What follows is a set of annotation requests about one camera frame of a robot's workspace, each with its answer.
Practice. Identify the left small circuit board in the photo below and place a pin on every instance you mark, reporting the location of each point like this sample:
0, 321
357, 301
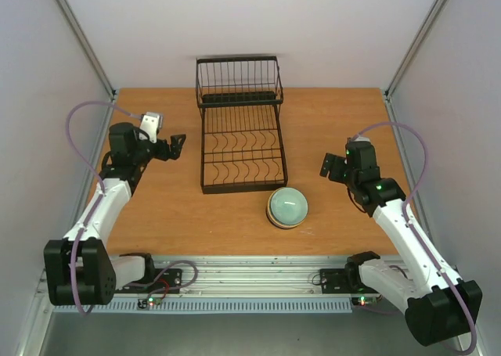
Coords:
150, 302

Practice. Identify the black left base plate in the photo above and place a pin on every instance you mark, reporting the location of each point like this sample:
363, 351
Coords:
172, 277

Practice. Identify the black wire dish rack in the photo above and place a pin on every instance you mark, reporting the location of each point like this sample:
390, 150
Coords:
239, 99

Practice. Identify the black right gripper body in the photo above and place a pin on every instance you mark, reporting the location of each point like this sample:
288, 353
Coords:
333, 169

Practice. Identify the pale green glazed bowl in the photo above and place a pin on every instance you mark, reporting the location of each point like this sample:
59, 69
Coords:
285, 194

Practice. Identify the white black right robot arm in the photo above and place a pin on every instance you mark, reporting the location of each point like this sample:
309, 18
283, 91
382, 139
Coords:
436, 302

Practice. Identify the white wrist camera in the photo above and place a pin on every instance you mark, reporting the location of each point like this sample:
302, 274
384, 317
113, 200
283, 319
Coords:
150, 125
360, 138

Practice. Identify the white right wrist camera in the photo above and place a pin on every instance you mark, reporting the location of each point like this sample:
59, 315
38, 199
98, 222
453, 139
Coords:
360, 138

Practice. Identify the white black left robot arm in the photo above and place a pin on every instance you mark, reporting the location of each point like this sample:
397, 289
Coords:
79, 270

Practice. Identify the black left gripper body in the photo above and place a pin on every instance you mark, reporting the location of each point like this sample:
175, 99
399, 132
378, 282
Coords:
163, 154

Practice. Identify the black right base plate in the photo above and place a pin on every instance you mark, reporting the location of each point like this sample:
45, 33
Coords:
339, 281

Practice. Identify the right small circuit board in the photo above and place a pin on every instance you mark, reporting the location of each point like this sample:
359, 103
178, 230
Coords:
364, 301

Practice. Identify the grey slotted cable duct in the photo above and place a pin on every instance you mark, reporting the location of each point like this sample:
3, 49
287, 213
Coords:
219, 306

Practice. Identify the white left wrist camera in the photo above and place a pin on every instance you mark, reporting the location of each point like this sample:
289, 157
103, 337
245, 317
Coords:
150, 125

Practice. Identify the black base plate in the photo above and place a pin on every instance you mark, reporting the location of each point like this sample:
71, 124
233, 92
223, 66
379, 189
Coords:
172, 277
339, 281

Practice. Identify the small circuit board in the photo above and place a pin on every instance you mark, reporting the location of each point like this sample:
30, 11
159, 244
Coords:
150, 302
364, 301

